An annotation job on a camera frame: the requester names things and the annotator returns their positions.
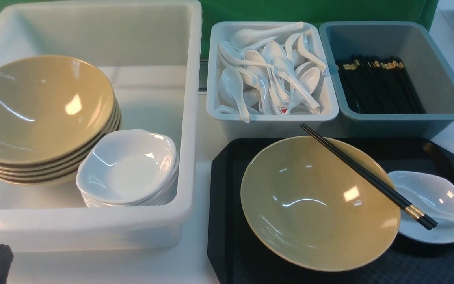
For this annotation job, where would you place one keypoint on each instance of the yellow noodle bowl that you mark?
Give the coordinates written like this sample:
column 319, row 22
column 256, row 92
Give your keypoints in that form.
column 311, row 209

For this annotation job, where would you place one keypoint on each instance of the white soup spoon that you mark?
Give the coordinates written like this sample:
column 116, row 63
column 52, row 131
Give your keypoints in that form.
column 419, row 202

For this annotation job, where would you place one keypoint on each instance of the white square sauce dish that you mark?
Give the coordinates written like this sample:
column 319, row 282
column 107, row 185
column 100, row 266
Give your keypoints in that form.
column 437, row 192

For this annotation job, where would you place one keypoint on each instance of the bottom stacked yellow bowl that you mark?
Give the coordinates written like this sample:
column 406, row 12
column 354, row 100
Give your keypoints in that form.
column 52, row 176

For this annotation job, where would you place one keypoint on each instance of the top stacked yellow bowl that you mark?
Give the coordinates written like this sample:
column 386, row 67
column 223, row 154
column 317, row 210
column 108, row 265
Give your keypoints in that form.
column 49, row 106

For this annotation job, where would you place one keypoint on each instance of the top stacked white dish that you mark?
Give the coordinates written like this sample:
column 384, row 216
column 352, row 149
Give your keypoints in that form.
column 127, row 166

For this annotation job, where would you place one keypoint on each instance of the lower stacked white dishes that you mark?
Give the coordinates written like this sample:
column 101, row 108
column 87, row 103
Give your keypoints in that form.
column 164, row 196

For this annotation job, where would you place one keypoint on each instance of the black serving tray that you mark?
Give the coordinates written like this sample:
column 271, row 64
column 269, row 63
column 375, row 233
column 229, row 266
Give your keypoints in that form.
column 238, row 257

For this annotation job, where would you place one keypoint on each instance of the large white plastic bin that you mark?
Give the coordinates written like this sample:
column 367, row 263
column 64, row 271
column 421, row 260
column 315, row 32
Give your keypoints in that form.
column 150, row 51

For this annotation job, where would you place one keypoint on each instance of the light blue spoon tray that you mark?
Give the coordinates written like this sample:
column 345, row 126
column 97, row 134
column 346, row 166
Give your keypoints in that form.
column 276, row 108

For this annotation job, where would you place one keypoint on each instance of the white spoon left front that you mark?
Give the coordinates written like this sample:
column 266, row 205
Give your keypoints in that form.
column 233, row 82

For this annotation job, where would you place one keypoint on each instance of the white spoon top of tray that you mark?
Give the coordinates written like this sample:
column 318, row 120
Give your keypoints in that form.
column 246, row 37

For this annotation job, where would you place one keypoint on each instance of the white spoon centre long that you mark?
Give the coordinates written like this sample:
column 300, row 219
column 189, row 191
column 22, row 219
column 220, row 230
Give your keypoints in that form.
column 284, row 69

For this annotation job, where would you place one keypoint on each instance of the white spoon right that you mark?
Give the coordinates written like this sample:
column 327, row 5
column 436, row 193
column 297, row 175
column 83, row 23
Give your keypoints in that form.
column 304, row 49

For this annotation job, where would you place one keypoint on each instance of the black chopstick bundle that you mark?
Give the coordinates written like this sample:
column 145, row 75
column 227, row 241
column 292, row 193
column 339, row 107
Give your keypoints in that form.
column 378, row 86

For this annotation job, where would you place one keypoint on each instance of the teal chopstick tray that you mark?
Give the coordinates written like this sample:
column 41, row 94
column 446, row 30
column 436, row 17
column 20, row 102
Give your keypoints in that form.
column 429, row 71

